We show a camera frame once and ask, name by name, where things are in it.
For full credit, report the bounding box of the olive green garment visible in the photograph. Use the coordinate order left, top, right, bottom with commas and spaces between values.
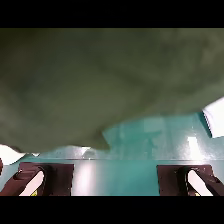
0, 27, 224, 154

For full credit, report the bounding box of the white garment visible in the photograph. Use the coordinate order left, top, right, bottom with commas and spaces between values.
202, 96, 224, 139

